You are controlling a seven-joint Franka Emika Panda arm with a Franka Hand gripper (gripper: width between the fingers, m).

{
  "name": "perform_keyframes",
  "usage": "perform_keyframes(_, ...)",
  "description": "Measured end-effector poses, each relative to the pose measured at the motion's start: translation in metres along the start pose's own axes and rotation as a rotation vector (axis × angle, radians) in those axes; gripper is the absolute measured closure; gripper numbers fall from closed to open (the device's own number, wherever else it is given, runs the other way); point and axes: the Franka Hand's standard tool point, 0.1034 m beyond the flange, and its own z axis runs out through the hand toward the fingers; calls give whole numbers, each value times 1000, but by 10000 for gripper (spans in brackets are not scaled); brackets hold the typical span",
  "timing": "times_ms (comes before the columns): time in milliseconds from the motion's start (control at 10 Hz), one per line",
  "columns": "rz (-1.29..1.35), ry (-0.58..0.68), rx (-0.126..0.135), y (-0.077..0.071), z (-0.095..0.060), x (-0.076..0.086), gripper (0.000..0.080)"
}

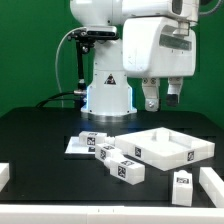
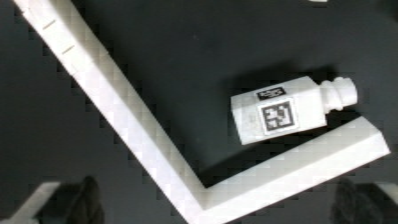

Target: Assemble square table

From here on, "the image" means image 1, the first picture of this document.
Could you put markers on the white front fence bar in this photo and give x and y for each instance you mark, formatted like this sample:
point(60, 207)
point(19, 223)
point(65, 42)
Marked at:
point(53, 214)

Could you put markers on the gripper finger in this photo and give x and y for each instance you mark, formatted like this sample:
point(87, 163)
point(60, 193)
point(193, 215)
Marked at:
point(174, 90)
point(150, 87)

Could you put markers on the white square tabletop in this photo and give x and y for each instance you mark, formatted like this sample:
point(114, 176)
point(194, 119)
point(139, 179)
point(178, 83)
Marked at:
point(164, 149)

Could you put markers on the white tag sheet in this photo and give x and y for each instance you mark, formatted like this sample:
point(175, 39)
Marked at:
point(74, 147)

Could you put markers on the white right fence bar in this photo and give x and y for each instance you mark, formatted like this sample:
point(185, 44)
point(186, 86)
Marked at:
point(213, 185)

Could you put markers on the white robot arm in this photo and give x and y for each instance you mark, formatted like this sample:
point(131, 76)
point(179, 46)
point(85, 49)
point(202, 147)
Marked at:
point(109, 96)

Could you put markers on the white left fence block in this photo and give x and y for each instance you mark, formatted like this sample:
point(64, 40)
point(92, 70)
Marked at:
point(4, 175)

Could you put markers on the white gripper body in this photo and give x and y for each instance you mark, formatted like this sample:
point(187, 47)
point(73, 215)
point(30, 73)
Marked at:
point(158, 47)

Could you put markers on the white fence bar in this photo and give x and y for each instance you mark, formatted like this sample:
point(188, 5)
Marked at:
point(53, 214)
point(213, 185)

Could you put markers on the black camera on stand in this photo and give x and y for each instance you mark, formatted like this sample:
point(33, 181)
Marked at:
point(85, 38)

